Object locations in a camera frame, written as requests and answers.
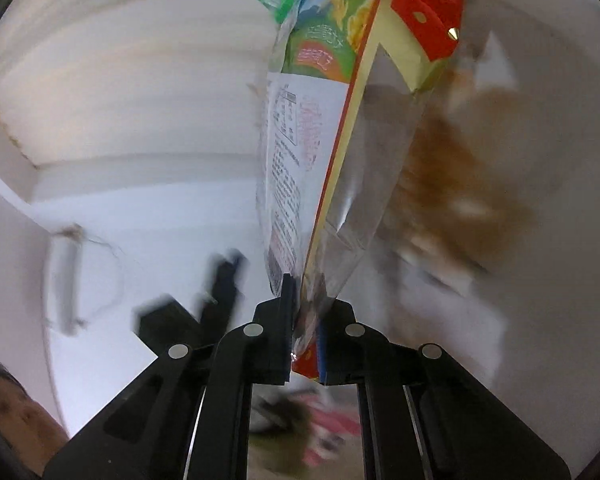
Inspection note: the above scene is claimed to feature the pink red printed packet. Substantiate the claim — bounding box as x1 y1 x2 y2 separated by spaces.
250 385 363 476

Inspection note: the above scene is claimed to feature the white wall fixture with cord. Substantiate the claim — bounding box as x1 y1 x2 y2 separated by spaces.
41 224 127 337

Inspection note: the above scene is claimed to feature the white curtain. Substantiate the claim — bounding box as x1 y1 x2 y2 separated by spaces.
0 0 286 171

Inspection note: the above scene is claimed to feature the colourful printed snack bag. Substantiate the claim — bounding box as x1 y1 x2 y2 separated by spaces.
255 0 468 380

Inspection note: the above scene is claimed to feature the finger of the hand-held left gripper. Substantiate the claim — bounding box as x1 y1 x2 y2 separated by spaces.
136 297 208 357
199 250 247 333

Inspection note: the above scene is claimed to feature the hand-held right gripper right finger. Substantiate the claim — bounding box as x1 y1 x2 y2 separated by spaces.
319 299 573 480

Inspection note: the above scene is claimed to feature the person's head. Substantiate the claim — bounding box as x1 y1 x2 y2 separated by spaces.
0 360 72 480

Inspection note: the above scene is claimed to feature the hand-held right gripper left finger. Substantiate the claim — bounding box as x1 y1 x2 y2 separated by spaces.
42 274 297 480

